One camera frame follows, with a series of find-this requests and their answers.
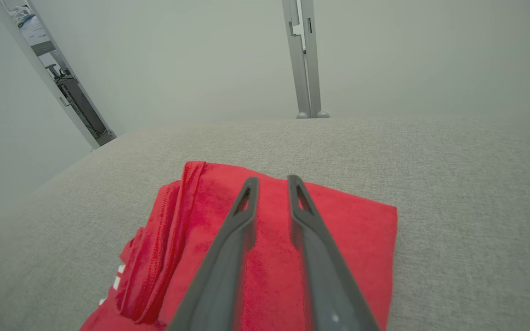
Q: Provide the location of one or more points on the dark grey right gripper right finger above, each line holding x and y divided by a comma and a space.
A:
329, 285

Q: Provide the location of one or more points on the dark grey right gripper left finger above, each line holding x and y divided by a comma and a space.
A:
219, 276

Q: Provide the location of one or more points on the red jersey with white sleeves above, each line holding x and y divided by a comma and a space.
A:
352, 253

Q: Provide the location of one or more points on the black background equipment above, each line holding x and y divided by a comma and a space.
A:
81, 105

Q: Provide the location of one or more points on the white background sign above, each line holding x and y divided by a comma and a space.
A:
37, 34

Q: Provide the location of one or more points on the grey partition post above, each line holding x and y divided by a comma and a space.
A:
306, 59

